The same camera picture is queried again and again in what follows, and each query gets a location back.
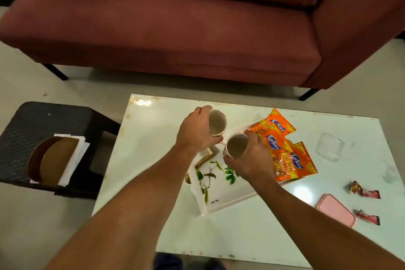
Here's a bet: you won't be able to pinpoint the person's left forearm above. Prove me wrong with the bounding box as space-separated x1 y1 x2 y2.
44 145 197 270

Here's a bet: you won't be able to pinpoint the person's right forearm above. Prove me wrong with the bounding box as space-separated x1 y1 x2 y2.
251 175 405 270

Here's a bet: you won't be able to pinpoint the white printed tray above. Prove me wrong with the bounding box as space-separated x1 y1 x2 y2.
185 119 285 216

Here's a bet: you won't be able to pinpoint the pink container lid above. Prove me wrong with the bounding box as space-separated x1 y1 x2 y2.
317 194 356 228

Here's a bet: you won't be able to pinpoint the clear plastic container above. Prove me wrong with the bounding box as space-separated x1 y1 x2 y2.
315 132 346 163

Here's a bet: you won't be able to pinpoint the black woven stool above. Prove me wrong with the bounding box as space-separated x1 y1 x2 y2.
0 101 122 200

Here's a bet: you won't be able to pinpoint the red candy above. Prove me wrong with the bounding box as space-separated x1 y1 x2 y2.
359 188 381 200
356 210 381 226

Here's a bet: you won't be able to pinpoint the person's right jeans leg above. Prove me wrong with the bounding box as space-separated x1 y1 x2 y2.
186 259 227 270

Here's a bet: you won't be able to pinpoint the red fabric sofa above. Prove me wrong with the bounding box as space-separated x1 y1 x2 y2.
0 0 405 101

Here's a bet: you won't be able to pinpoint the person's right hand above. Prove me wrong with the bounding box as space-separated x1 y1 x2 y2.
223 130 276 184

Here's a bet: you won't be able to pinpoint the white paper napkins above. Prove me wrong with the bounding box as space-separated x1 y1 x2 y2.
30 133 91 187

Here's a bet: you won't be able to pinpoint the white floral mug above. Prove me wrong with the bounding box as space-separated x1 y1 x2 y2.
222 133 250 159
207 109 228 137

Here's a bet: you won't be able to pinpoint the person's left hand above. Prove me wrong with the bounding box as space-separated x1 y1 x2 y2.
175 105 224 153

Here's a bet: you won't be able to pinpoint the person's left jeans leg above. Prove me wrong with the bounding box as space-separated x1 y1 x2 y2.
153 252 184 270

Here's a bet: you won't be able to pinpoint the orange snack packet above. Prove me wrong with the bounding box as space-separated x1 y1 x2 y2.
273 141 318 183
246 108 297 137
258 129 293 157

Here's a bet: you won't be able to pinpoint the person's jeans leg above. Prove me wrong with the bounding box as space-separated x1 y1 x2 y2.
153 252 184 270
186 259 227 270

